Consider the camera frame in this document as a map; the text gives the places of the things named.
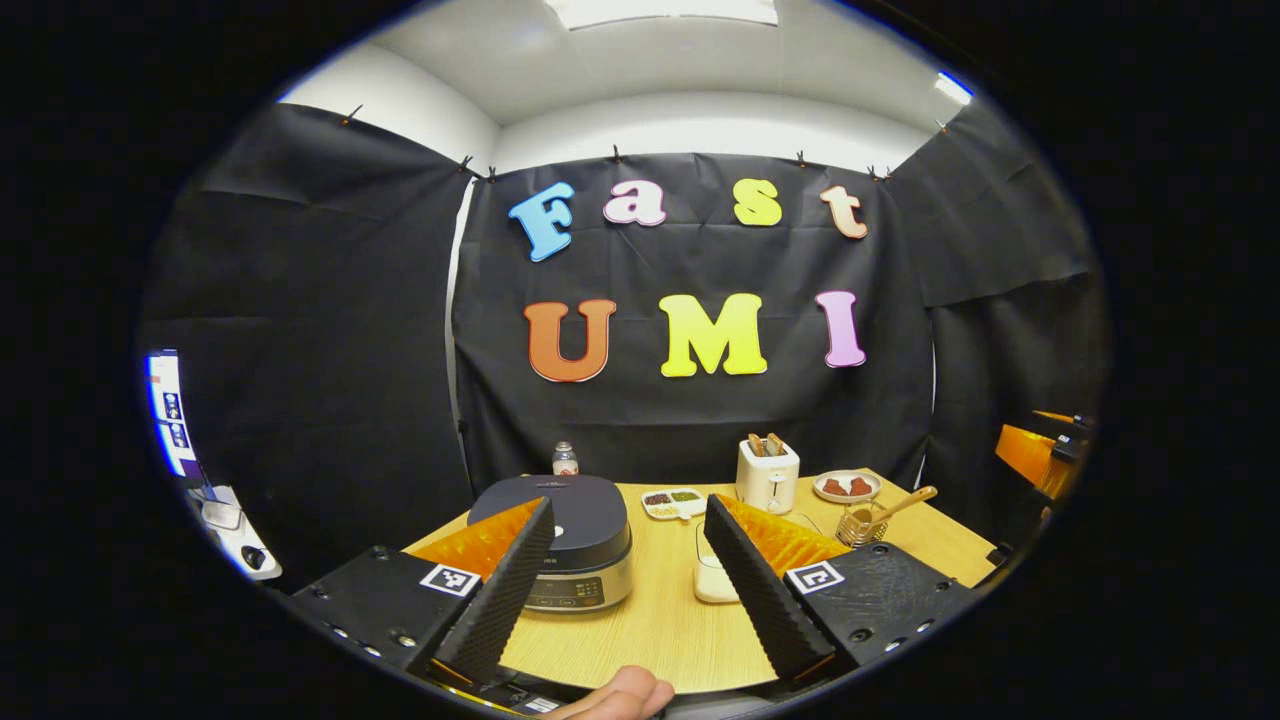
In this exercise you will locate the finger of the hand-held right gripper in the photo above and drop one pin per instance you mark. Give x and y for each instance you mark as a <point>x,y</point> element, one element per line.
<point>1030,455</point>

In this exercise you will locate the blue white wall poster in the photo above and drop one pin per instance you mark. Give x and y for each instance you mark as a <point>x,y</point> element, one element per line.
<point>170,410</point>

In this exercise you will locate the dark silver rice cooker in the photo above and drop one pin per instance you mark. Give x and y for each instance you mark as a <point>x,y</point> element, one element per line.
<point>590,525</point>

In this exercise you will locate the white toaster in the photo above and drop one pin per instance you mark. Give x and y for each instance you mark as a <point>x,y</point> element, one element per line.
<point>768,485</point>

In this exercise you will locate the round white plate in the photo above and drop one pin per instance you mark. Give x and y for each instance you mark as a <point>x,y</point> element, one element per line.
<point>847,499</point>

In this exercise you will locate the small ceiling light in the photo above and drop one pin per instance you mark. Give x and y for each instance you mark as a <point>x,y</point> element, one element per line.
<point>953,88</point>

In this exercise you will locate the large ceiling light panel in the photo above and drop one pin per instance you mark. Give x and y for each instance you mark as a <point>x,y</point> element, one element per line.
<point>660,12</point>

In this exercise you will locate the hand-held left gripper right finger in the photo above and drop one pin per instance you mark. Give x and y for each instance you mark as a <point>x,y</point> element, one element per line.
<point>765,600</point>

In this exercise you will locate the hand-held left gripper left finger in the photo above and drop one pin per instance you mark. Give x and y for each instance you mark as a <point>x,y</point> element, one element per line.
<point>505,600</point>

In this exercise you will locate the small clear bottle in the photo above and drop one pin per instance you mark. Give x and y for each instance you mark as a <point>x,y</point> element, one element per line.
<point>565,462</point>

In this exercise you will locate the black backdrop cloth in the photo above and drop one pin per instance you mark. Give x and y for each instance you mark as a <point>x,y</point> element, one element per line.
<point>330,350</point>

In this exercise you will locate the white rice box clear lid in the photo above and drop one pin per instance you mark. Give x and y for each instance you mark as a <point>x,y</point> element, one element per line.
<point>712,582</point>

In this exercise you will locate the divided dish with beans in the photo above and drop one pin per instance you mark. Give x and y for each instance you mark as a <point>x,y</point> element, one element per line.
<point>672,504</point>

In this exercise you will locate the toast slice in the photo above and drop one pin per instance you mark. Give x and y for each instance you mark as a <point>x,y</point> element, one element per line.
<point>758,446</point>
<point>776,445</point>

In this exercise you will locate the wooden spoon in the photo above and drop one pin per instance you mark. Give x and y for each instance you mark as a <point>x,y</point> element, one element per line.
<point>900,505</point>

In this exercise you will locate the brown meat piece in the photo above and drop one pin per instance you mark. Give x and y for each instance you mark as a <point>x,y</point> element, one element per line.
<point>836,487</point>
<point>861,486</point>

